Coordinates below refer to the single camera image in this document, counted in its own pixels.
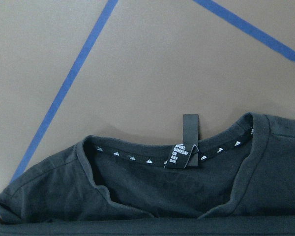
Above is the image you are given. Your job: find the black graphic t-shirt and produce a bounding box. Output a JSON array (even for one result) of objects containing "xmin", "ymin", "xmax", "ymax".
[{"xmin": 0, "ymin": 113, "xmax": 295, "ymax": 236}]

